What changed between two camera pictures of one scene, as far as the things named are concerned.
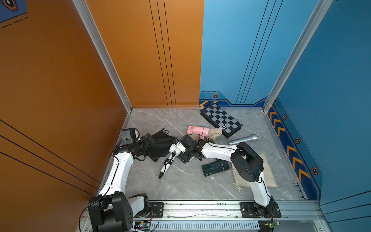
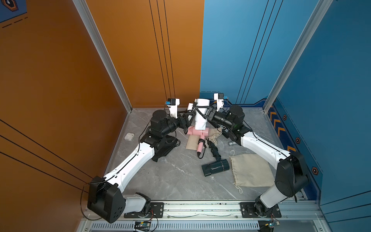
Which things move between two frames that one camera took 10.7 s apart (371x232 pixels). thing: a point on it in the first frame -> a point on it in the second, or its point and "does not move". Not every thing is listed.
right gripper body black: x=186 y=154 -> x=221 y=119
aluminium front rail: x=227 y=212 does not move
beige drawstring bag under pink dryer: x=214 y=133 does not move
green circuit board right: x=270 y=225 does not move
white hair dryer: x=174 y=152 -> x=200 y=122
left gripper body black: x=143 y=143 -> x=182 y=125
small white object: x=129 y=135 -> x=173 y=104
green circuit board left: x=142 y=226 does not move
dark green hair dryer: x=219 y=166 does not move
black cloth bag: x=163 y=142 does not move
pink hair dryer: x=203 y=132 does not move
